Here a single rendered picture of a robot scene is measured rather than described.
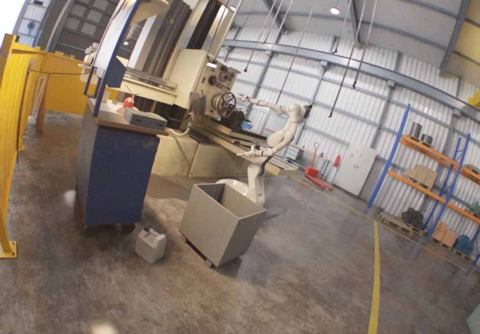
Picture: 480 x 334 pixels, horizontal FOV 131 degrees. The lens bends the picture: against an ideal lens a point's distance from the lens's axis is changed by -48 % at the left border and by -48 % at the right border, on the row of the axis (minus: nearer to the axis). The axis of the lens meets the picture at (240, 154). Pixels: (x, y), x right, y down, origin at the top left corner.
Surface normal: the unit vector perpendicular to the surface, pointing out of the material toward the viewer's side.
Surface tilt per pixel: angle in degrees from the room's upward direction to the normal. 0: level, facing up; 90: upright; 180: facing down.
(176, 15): 90
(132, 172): 90
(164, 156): 90
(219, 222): 90
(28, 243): 0
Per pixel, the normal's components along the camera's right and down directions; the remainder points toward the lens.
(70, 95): 0.73, 0.40
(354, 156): -0.58, -0.07
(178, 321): 0.36, -0.91
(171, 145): 0.50, 0.35
